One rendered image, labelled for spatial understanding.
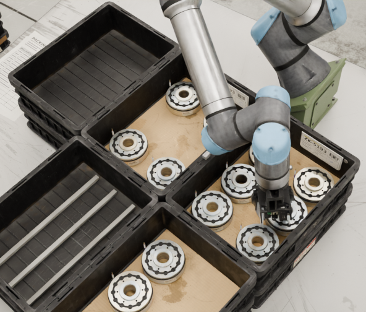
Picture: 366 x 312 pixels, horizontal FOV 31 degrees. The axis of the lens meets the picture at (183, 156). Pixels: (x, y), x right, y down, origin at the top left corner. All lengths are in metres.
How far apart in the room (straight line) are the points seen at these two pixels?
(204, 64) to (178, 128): 0.36
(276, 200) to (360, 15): 2.03
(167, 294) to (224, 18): 1.07
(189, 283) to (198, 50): 0.54
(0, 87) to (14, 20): 1.30
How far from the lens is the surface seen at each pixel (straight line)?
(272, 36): 1.84
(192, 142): 1.80
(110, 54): 2.03
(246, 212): 1.68
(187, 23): 1.53
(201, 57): 1.51
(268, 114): 1.40
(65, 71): 2.01
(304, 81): 1.87
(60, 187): 1.76
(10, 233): 1.73
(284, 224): 1.63
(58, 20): 2.36
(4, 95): 2.17
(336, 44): 3.23
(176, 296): 1.58
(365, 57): 3.20
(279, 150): 1.33
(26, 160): 2.00
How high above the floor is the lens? 2.28
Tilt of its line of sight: 55 degrees down
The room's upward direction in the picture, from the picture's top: 5 degrees counter-clockwise
